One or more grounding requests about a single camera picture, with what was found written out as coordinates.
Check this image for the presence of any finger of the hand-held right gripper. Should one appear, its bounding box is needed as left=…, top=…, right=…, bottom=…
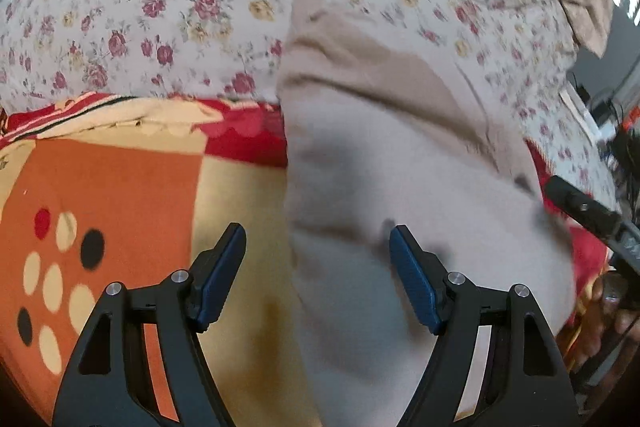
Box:
left=544, top=175, right=626, bottom=239

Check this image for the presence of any black cable bundle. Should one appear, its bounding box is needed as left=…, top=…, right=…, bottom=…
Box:
left=570, top=72, right=640, bottom=228

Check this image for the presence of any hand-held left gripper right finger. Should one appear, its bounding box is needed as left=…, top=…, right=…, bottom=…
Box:
left=389, top=224, right=581, bottom=427

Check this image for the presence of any orange yellow patterned blanket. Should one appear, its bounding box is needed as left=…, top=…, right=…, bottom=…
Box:
left=0, top=92, right=608, bottom=427

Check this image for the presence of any beige jacket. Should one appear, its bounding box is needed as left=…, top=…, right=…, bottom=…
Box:
left=276, top=0, right=581, bottom=427

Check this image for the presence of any person's right hand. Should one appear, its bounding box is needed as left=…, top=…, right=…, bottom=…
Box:
left=572, top=274, right=640, bottom=370

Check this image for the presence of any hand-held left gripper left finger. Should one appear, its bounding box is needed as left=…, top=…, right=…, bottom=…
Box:
left=52, top=222, right=248, bottom=427

